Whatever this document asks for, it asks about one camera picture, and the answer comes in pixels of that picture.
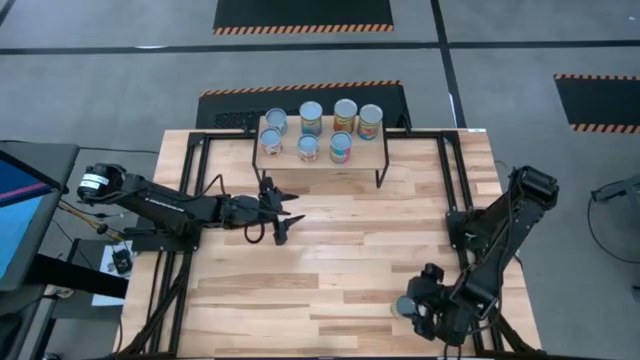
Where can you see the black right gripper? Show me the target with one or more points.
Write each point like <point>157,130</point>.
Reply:
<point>447,310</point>

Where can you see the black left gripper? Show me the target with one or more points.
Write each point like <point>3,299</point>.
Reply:
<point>247,212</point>

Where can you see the tan labelled tin can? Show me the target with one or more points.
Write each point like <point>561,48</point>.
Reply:
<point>402,306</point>

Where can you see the diced tomatoes can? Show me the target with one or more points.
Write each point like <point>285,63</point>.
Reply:
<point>308,144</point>

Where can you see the orange white Saucy O's can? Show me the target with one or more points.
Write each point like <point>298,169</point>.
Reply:
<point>270,137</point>

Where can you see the green pink swirl can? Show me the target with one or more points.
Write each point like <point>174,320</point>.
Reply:
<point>340,141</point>

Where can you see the teal carrots can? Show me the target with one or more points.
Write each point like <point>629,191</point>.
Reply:
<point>276,119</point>

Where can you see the blue-green cherries can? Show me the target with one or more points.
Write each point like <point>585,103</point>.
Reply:
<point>310,112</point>

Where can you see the orange pineapple can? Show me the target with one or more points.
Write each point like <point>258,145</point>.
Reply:
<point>345,109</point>

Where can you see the blue tomatoes can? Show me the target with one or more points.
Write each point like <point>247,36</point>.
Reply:
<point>370,115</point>

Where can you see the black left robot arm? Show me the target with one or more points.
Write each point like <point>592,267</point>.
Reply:
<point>160,202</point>

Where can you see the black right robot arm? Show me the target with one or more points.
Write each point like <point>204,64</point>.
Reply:
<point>500,240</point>

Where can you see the black mat with hazard stripes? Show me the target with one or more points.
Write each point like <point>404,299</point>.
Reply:
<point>300,12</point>
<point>235,105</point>
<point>595,102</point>

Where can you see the small black device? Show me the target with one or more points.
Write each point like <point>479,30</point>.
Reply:
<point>122,261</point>

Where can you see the white paper sheet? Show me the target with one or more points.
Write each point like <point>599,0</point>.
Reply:
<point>102,295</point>

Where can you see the black stand leg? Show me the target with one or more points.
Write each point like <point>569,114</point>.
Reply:
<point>617,190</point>

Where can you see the computer monitor with blue screen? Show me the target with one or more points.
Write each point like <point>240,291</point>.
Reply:
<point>20,210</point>

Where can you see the wooden shelf with black frame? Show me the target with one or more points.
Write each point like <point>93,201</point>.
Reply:
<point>365,155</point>

